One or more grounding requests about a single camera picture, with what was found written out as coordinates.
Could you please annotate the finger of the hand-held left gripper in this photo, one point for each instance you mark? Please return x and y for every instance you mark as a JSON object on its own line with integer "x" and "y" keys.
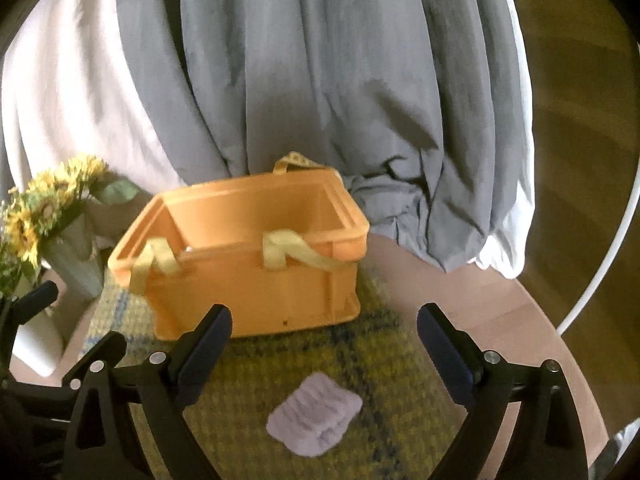
{"x": 35, "y": 300}
{"x": 107, "y": 347}

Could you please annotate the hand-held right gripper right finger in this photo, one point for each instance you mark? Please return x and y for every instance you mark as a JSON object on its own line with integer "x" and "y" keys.
{"x": 447, "y": 357}

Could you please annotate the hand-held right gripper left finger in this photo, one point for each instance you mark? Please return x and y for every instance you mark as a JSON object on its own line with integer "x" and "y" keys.
{"x": 207, "y": 357}

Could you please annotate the orange plastic crate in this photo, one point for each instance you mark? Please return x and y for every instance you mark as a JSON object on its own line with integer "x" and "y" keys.
{"x": 250, "y": 290}

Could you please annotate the lavender knitted cloth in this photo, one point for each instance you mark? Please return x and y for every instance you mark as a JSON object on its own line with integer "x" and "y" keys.
{"x": 315, "y": 415}

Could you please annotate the green leafy plant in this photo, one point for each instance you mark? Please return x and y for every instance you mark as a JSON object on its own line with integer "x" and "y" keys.
{"x": 9, "y": 265}

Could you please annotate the green ribbed vase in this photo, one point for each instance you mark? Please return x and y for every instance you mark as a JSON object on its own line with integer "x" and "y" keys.
{"x": 75, "y": 260}

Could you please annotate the sunflower bouquet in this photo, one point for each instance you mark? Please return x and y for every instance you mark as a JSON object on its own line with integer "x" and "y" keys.
{"x": 45, "y": 205}

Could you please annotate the yellow green plaid mat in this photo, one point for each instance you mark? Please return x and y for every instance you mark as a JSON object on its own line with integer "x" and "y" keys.
{"x": 340, "y": 360}

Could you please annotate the white hoop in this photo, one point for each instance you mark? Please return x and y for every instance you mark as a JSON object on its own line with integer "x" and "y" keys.
{"x": 586, "y": 298}

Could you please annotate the white curtain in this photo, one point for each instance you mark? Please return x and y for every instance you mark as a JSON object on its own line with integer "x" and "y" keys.
{"x": 510, "y": 210}

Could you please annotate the pale pink curtain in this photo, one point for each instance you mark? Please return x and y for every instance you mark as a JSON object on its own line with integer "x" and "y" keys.
{"x": 75, "y": 90}

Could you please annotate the large grey curtain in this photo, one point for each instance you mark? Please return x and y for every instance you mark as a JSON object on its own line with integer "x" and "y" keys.
{"x": 310, "y": 70}

